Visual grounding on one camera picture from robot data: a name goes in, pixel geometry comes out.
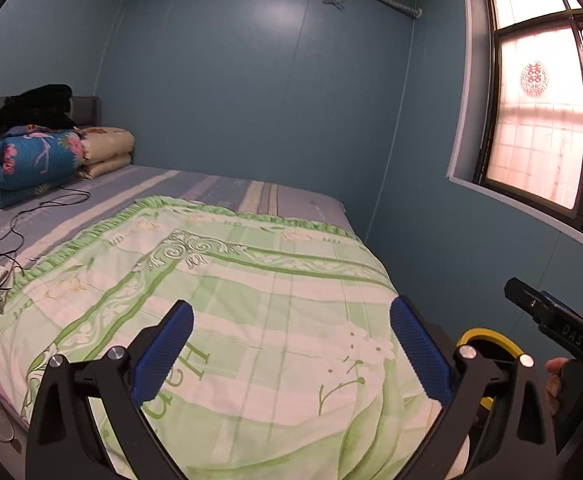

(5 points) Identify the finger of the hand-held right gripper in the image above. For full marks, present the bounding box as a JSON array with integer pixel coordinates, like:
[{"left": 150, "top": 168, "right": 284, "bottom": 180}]
[
  {"left": 504, "top": 277, "right": 583, "bottom": 361},
  {"left": 541, "top": 290, "right": 583, "bottom": 343}
]

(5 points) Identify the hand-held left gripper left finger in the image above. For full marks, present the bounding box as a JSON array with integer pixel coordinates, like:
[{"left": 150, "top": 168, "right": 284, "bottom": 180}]
[{"left": 25, "top": 300, "right": 195, "bottom": 480}]

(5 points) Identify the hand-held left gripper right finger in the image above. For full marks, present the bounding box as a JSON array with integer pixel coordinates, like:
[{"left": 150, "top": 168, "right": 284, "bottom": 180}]
[{"left": 389, "top": 296, "right": 557, "bottom": 480}]

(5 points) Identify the yellow rimmed black bin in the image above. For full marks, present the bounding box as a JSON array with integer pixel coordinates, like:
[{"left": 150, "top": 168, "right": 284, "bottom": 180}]
[{"left": 459, "top": 328, "right": 525, "bottom": 466}]

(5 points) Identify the person's right hand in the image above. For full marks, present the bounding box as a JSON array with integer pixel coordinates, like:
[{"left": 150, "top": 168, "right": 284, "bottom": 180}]
[{"left": 545, "top": 357, "right": 583, "bottom": 418}]

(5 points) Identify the green patterned quilt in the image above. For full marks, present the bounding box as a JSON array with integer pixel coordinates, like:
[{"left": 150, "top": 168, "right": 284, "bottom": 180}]
[{"left": 0, "top": 196, "right": 472, "bottom": 480}]

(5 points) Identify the brown framed window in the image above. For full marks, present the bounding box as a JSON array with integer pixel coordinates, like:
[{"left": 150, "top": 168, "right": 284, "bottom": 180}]
[{"left": 446, "top": 0, "right": 583, "bottom": 261}]

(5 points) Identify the red window sticker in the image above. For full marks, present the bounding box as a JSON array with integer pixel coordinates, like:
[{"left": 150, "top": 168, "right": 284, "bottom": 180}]
[{"left": 520, "top": 62, "right": 548, "bottom": 97}]

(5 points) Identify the folded beige quilt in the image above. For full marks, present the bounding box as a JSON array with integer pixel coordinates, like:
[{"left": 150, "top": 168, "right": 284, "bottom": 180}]
[{"left": 74, "top": 126, "right": 136, "bottom": 180}]

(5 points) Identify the folded blue floral quilt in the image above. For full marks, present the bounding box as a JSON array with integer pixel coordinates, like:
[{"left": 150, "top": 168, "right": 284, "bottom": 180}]
[{"left": 0, "top": 129, "right": 86, "bottom": 209}]

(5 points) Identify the grey padded headboard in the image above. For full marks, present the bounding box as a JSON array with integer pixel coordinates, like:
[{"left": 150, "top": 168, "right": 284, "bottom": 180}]
[{"left": 0, "top": 95, "right": 103, "bottom": 201}]

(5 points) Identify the black clothing pile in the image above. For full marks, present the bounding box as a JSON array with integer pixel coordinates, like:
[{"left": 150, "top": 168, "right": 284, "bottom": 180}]
[{"left": 0, "top": 84, "right": 74, "bottom": 136}]

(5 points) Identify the black cable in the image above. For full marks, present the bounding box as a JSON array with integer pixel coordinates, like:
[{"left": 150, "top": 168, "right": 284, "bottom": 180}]
[{"left": 0, "top": 187, "right": 92, "bottom": 292}]

